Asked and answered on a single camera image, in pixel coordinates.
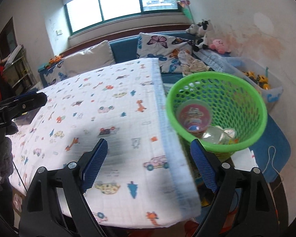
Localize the clear plastic bottle yellow label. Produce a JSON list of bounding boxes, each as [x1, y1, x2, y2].
[[201, 126, 237, 145]]

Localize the red plastic noodle cup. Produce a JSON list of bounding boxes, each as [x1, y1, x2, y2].
[[175, 100, 212, 134]]

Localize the grey gloved hand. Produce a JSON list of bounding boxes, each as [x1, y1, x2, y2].
[[0, 122, 19, 192]]

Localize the dark colourful box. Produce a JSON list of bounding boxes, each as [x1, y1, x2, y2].
[[14, 109, 39, 126]]

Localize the metal shelf rack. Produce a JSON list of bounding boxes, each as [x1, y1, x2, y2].
[[0, 44, 37, 95]]

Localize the blue floor mat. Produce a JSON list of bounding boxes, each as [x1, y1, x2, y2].
[[249, 115, 291, 183]]

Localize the orange toy on sofa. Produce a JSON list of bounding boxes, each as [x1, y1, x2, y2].
[[49, 55, 63, 65]]

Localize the small butterfly pillow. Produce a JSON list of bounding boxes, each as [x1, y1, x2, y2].
[[40, 60, 68, 87]]

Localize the cartoon printed white tablecloth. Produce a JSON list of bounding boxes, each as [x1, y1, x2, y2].
[[9, 58, 201, 229]]

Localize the green plastic mesh basket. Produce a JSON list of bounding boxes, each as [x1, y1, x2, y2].
[[166, 71, 268, 162]]

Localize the grey white cushion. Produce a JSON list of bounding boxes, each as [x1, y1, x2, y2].
[[64, 40, 116, 78]]

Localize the clear plastic toy bin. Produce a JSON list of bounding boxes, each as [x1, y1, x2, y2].
[[222, 57, 283, 112]]

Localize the yellow toy truck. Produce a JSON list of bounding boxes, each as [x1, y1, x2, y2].
[[243, 71, 271, 90]]

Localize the blue sofa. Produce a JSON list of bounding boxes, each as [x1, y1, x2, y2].
[[38, 31, 195, 88]]

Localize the crumpled patterned cloth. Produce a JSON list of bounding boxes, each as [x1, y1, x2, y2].
[[178, 51, 211, 76]]

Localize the butterfly print pillow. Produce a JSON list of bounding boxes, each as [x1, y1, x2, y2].
[[137, 33, 193, 73]]

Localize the pink plush toy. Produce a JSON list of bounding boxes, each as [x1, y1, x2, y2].
[[208, 39, 231, 55]]

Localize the cow plush toy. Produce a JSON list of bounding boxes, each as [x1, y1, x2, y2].
[[193, 20, 214, 52]]

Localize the grey plush toy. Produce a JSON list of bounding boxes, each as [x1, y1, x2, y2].
[[186, 24, 199, 35]]

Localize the colourful pinwheel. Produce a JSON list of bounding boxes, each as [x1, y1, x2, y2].
[[176, 0, 195, 23]]

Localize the white cord on mat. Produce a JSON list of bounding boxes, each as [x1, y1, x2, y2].
[[262, 145, 285, 178]]

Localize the window with green frame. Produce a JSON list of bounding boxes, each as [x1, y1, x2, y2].
[[62, 0, 178, 34]]

